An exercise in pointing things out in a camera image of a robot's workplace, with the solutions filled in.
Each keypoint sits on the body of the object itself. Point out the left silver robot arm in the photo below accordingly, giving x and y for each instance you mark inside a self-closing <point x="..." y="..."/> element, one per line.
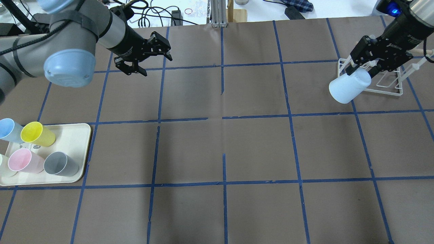
<point x="66" y="55"/>

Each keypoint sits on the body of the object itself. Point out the white wire cup rack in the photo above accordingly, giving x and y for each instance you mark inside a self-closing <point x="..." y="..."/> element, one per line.
<point x="388" y="82"/>

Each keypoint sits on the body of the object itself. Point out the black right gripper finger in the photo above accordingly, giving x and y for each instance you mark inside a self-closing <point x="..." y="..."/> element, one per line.
<point x="374" y="71"/>
<point x="351" y="68"/>

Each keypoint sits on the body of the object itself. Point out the beige plastic tray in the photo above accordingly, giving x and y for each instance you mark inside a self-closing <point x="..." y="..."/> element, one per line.
<point x="71" y="139"/>

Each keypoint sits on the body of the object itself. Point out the yellow cup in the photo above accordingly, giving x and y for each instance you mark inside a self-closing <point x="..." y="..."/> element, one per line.
<point x="37" y="134"/>

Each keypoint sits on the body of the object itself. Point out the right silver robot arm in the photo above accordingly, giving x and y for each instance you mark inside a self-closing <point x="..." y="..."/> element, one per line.
<point x="406" y="4"/>

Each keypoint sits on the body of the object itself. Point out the grey cup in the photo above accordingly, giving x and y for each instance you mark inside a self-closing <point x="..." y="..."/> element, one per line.
<point x="60" y="164"/>

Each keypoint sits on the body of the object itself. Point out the light blue cup on tray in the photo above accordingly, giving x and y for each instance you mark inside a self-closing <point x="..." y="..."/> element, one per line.
<point x="10" y="131"/>

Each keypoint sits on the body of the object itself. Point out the light blue ikea cup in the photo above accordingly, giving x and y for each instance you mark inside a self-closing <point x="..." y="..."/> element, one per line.
<point x="346" y="87"/>

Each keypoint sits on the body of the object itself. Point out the wooden mug tree stand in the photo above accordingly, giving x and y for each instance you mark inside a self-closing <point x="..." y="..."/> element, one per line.
<point x="235" y="15"/>

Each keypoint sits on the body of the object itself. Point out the pink cup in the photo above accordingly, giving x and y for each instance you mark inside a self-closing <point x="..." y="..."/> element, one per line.
<point x="24" y="160"/>

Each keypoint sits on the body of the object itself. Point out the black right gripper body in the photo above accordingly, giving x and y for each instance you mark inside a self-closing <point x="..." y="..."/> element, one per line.
<point x="398" y="38"/>

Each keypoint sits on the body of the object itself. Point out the black power adapter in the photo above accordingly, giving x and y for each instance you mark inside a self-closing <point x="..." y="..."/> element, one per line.
<point x="293" y="14"/>

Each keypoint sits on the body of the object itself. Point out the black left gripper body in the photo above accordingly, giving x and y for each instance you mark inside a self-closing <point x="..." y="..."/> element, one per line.
<point x="126" y="43"/>

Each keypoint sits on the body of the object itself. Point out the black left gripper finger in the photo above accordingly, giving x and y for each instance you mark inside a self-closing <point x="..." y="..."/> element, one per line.
<point x="136" y="69"/>
<point x="167" y="55"/>

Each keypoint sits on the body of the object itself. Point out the folded blue plaid umbrella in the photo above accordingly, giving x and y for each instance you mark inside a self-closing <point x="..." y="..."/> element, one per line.
<point x="302" y="6"/>

